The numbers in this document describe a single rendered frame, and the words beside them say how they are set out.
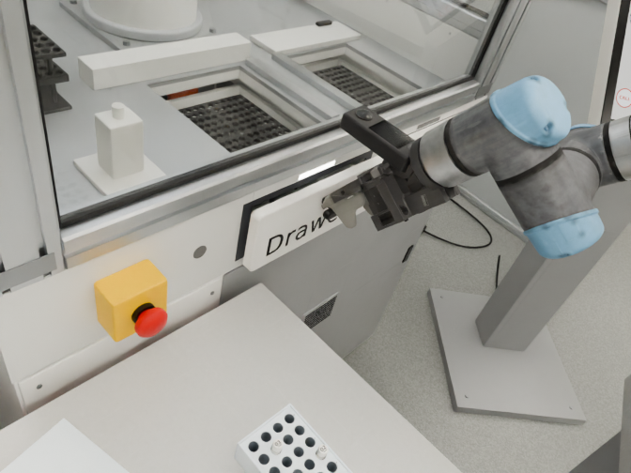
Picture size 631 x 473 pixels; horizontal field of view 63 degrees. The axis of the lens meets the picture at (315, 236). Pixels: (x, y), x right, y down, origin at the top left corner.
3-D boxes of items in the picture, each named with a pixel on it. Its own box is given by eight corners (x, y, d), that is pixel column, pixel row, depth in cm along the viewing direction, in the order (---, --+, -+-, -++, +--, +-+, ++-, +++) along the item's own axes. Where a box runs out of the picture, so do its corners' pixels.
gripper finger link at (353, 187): (328, 206, 73) (374, 183, 67) (323, 196, 73) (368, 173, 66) (346, 197, 76) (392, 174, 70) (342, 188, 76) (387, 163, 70)
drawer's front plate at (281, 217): (369, 208, 95) (387, 159, 88) (249, 273, 77) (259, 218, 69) (362, 203, 96) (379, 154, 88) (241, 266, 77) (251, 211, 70)
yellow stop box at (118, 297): (171, 319, 65) (172, 282, 60) (118, 348, 61) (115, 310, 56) (148, 295, 67) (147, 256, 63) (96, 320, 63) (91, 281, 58)
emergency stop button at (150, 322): (170, 329, 62) (171, 309, 60) (141, 346, 60) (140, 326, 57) (156, 313, 63) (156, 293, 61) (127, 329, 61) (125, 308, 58)
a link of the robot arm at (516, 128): (562, 157, 50) (519, 80, 49) (470, 193, 58) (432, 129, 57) (586, 128, 55) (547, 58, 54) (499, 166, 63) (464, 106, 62)
